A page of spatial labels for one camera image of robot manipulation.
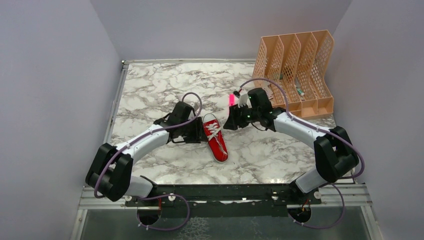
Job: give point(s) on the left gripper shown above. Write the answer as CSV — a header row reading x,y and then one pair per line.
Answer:
x,y
199,135

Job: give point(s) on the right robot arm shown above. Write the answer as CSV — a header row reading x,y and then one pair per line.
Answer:
x,y
334,156

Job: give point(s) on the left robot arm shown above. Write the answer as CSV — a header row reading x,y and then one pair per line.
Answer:
x,y
110,173

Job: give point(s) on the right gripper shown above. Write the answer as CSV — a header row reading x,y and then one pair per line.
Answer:
x,y
234,118

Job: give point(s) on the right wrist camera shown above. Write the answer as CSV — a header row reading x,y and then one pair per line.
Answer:
x,y
240,98

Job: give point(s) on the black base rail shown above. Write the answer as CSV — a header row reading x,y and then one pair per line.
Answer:
x,y
222,200

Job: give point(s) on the peach plastic file organizer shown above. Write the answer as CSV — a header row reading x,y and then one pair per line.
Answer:
x,y
304,56

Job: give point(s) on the red canvas sneaker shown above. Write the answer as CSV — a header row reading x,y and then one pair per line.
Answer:
x,y
215,139

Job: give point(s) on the pink highlighter marker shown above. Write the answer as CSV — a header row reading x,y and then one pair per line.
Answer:
x,y
231,100

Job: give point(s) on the white shoelace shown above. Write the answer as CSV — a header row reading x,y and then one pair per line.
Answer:
x,y
215,132

